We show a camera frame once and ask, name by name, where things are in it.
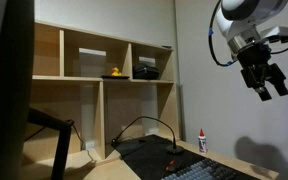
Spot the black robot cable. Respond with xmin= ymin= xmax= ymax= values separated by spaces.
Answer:
xmin=207 ymin=0 xmax=288 ymax=68

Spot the black case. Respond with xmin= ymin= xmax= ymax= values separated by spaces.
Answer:
xmin=133 ymin=63 xmax=160 ymax=80

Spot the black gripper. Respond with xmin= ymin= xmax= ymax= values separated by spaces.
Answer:
xmin=237 ymin=44 xmax=288 ymax=101

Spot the black monitor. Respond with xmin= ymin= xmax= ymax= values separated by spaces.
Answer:
xmin=0 ymin=0 xmax=34 ymax=180

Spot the yellow rubber duck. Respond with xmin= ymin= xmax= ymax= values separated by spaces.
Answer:
xmin=111 ymin=67 xmax=122 ymax=76

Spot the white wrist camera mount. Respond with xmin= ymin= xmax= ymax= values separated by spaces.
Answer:
xmin=260 ymin=26 xmax=288 ymax=43

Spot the grey mechanical keyboard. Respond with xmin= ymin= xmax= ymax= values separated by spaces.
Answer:
xmin=161 ymin=158 xmax=259 ymax=180

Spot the black desk mat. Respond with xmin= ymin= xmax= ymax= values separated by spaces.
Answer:
xmin=111 ymin=135 xmax=203 ymax=180

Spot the black gooseneck microphone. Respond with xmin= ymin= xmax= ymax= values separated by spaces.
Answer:
xmin=111 ymin=116 xmax=184 ymax=154

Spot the black mouse with orange wheel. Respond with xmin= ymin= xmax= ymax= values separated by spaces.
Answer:
xmin=165 ymin=160 xmax=184 ymax=172

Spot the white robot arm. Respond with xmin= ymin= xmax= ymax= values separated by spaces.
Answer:
xmin=215 ymin=0 xmax=288 ymax=101

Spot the wooden shelf unit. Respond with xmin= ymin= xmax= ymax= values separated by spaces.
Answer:
xmin=19 ymin=19 xmax=182 ymax=180

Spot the black tray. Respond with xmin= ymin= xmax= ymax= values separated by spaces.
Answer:
xmin=101 ymin=75 xmax=129 ymax=80

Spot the white bottle with red cap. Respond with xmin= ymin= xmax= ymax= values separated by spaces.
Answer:
xmin=198 ymin=129 xmax=207 ymax=154

